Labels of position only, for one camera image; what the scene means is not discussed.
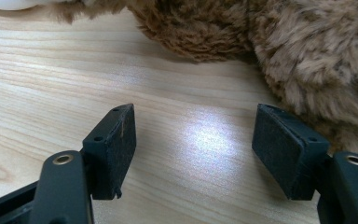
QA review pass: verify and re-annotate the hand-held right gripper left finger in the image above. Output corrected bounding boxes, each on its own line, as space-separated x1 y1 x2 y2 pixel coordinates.
82 103 137 201

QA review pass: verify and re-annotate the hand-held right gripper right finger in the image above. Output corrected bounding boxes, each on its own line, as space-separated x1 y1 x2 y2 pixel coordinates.
251 103 331 201

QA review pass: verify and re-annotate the brown plush teddy bear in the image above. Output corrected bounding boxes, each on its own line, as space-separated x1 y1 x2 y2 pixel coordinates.
0 0 358 162

